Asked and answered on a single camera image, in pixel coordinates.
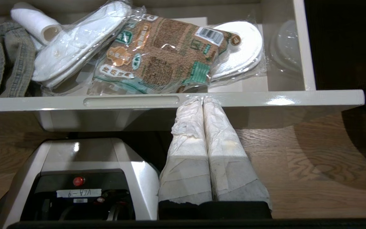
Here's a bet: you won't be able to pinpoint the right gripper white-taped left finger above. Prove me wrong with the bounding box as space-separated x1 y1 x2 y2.
158 97 213 205

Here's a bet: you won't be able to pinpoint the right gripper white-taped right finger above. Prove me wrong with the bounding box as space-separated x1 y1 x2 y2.
203 96 273 211

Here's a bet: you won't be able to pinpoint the beige cabinet drawer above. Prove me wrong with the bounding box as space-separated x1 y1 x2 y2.
0 0 365 132

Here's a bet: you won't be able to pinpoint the white and black robot base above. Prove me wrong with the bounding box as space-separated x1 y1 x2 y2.
0 137 161 229

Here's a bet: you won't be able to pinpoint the brown and green snack bag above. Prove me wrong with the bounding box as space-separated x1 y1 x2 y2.
87 14 235 96

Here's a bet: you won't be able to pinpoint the bagged white slippers, brown sticker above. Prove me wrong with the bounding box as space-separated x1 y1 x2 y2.
209 20 265 82

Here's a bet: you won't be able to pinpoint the white paper label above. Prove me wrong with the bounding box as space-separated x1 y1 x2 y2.
56 189 102 198

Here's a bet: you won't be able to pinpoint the clear plastic lid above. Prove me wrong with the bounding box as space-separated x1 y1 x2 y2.
268 20 303 74

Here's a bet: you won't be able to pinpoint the faded denim jeans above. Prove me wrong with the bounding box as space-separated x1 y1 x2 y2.
0 21 37 98

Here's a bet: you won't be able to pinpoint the white paper roll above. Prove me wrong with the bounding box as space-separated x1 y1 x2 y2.
10 2 63 51

